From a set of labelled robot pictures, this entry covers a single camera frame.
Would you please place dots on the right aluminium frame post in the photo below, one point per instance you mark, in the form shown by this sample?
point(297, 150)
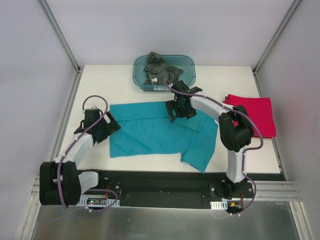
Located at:
point(292, 9)

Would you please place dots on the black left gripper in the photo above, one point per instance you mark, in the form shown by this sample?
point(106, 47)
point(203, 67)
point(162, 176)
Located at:
point(110, 124)

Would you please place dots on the teal plastic bin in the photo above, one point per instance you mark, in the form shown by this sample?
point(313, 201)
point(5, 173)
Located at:
point(180, 61)

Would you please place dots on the aluminium frame post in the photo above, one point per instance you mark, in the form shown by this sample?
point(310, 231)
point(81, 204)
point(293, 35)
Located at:
point(45, 7)
point(292, 9)

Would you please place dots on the dark grey crumpled shirt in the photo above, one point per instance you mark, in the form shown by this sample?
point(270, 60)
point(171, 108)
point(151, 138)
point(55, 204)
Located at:
point(157, 70)

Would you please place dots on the white cable duct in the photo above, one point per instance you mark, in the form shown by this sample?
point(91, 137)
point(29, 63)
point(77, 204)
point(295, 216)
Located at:
point(95, 202)
point(219, 205)

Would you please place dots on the left white cable duct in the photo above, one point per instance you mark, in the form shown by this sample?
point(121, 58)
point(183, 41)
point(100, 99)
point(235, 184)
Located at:
point(95, 202)

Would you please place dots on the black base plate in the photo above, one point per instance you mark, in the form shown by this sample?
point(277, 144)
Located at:
point(179, 190)

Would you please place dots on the aluminium front rail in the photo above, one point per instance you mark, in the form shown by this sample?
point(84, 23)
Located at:
point(269, 187)

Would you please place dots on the folded red t shirt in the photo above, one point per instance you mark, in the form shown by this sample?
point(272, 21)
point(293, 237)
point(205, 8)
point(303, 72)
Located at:
point(259, 110)

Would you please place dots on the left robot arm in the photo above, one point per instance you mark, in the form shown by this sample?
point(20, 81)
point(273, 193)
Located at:
point(60, 182)

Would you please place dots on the left aluminium frame post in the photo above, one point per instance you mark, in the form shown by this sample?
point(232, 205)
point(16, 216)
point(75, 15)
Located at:
point(45, 7)

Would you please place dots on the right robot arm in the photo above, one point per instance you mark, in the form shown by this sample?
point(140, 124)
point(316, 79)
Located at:
point(235, 128)

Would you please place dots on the right white cable duct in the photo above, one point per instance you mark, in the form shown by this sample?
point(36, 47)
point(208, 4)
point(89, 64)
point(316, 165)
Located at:
point(219, 205)

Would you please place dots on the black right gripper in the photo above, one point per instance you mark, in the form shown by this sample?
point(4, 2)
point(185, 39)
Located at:
point(175, 110)

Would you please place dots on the teal t shirt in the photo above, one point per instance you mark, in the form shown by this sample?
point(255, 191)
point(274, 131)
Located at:
point(146, 129)

